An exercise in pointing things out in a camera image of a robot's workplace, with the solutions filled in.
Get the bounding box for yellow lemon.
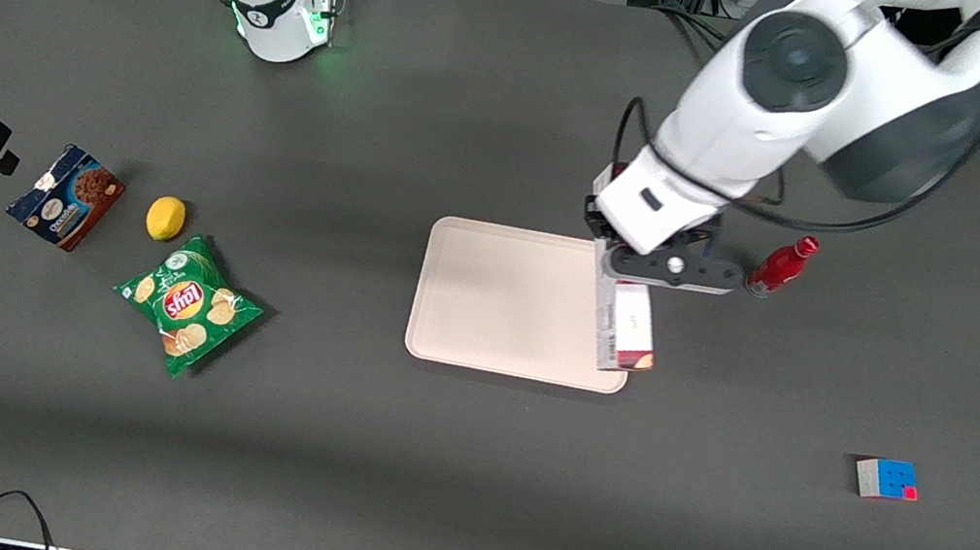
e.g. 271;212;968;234
142;192;190;246

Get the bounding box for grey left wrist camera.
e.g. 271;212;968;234
606;241;749;300

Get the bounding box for colourful puzzle cube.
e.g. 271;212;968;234
851;454;924;507

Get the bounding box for blue chocolate cookie box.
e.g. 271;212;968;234
1;135;132;259

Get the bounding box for red drink bottle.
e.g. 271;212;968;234
742;225;823;307

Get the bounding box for black left base cables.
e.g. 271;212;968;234
650;0;731;57

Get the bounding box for red cookie box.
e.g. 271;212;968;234
577;241;673;379

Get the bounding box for pale pink plastic tray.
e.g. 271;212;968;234
401;212;650;397

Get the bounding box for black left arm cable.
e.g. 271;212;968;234
604;0;980;261

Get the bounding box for green chips bag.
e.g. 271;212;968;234
101;223;275;392

